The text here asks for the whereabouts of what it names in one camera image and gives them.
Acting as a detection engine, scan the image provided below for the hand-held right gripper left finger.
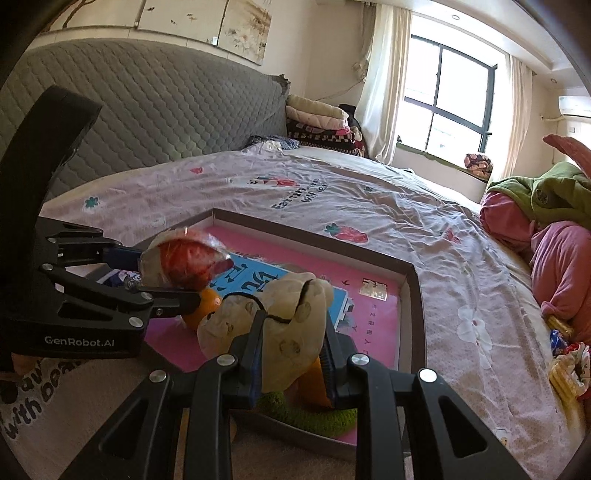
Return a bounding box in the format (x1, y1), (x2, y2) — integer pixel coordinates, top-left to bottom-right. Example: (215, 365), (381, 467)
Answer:
(60, 310), (267, 480)

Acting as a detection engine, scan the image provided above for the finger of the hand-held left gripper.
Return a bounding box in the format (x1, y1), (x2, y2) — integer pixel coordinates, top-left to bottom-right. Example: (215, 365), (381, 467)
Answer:
(41, 217), (143, 278)
(39, 262), (203, 330)

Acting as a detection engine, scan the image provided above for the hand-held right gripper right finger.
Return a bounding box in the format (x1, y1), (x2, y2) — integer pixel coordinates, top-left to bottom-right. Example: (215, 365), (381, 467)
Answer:
(323, 324), (527, 480)

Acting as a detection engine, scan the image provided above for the orange fruit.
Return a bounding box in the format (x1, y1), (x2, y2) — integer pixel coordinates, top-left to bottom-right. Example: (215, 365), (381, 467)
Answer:
(184, 288), (223, 330)
(298, 357), (333, 409)

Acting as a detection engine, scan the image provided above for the red snack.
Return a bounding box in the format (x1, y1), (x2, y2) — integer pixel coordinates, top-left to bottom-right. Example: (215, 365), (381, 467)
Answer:
(140, 228), (234, 292)

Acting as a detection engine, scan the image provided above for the brown cardboard box tray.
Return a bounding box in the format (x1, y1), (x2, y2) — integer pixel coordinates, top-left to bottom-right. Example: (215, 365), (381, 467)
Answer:
(141, 208), (428, 448)

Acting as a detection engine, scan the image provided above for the blue snack packet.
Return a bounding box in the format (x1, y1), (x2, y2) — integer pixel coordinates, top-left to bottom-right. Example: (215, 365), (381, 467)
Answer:
(99, 270), (141, 291)

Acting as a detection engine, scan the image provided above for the pink book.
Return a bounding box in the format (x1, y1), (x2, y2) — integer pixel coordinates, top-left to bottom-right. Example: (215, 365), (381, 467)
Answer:
(145, 224), (407, 444)

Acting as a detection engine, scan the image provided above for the grey quilted headboard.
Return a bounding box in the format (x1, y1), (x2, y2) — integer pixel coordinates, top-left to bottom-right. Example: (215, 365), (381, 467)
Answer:
(0, 37), (291, 222)

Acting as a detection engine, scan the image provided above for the printed pink bedsheet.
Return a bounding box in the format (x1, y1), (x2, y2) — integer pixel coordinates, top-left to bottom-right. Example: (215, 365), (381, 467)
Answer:
(0, 148), (591, 480)

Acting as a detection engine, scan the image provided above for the blue patterned cloth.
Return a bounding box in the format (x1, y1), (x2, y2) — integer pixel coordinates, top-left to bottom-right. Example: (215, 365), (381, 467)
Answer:
(245, 134), (301, 151)

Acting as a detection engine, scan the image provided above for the folded checkered blanket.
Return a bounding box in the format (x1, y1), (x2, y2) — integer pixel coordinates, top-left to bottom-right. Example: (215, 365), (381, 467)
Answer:
(287, 120), (365, 155)

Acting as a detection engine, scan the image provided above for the folded pink blanket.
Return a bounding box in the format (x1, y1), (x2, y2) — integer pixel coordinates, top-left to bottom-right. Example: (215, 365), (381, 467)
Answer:
(286, 111), (352, 133)

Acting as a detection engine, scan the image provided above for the colourful snack bag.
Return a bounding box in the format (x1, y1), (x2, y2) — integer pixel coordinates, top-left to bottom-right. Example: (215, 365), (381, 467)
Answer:
(549, 344), (591, 402)

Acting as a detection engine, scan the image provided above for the folded cream blanket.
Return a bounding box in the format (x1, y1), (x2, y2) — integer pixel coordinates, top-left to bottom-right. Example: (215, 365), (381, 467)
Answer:
(285, 95), (349, 123)

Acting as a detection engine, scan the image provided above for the patterned bag on windowsill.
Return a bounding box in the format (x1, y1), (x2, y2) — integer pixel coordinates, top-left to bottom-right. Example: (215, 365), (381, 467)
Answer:
(464, 153), (492, 178)

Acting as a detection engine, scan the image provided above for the black clothing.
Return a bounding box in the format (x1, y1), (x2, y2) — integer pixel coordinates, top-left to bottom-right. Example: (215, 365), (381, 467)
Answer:
(339, 104), (365, 139)

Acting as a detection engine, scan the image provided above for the pink quilt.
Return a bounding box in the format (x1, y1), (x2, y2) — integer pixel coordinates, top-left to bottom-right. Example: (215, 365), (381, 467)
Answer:
(480, 134), (591, 333)

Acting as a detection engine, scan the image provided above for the green blanket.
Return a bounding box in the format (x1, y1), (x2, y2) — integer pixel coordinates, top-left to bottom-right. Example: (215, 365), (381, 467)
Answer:
(487, 161), (591, 232)

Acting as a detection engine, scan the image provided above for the wide cream curtain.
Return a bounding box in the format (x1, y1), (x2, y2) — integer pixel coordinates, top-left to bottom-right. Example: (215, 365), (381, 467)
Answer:
(353, 4), (411, 162)

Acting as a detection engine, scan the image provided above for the black-framed window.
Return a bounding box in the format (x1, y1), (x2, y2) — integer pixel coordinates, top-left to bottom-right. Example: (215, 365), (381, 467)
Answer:
(397, 34), (499, 171)

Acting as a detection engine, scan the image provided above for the narrow cream curtain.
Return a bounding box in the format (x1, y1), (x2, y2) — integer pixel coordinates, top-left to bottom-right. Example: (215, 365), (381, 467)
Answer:
(503, 55), (534, 185)

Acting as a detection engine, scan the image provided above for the white air conditioner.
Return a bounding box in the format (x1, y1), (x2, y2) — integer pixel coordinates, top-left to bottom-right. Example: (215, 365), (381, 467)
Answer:
(558, 95), (591, 117)

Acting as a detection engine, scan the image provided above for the green knitted hair tie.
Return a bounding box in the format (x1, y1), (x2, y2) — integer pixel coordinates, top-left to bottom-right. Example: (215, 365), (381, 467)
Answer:
(256, 390), (358, 437)

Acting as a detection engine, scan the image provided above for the floral wall painting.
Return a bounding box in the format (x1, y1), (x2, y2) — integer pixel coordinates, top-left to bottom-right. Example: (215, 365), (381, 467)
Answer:
(46, 0), (273, 63)

